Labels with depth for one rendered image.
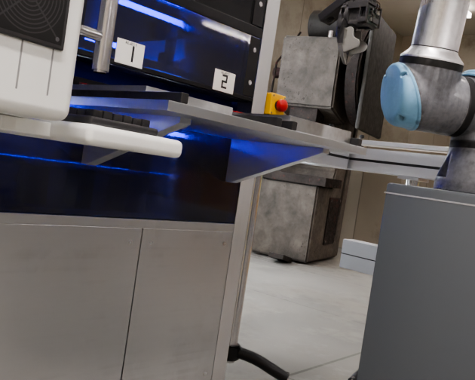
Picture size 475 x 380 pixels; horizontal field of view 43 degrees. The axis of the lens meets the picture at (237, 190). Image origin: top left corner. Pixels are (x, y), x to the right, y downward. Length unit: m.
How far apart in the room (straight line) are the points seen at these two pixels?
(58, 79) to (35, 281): 0.75
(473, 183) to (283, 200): 4.47
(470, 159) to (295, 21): 5.84
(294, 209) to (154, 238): 3.94
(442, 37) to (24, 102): 0.73
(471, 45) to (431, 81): 7.82
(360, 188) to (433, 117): 6.34
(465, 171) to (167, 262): 0.88
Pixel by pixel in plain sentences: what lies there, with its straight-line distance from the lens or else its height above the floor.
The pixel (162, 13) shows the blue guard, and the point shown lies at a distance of 1.64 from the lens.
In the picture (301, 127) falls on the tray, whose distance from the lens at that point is 1.45.
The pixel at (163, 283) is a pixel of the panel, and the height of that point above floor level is 0.42.
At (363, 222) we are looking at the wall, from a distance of 7.44.
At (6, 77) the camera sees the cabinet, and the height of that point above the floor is 0.84.
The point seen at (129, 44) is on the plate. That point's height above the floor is 1.04.
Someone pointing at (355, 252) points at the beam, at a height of 0.51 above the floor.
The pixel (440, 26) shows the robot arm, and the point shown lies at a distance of 1.16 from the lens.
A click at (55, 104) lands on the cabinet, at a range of 0.83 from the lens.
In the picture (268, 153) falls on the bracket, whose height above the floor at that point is 0.83.
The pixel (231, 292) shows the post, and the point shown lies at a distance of 1.92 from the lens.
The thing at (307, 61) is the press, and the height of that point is 1.86.
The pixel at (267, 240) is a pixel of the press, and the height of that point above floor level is 0.16.
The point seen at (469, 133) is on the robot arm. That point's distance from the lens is 1.20.
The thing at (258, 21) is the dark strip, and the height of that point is 1.23.
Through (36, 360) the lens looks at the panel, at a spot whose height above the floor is 0.25.
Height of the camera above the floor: 0.77
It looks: 2 degrees down
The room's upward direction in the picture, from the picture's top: 8 degrees clockwise
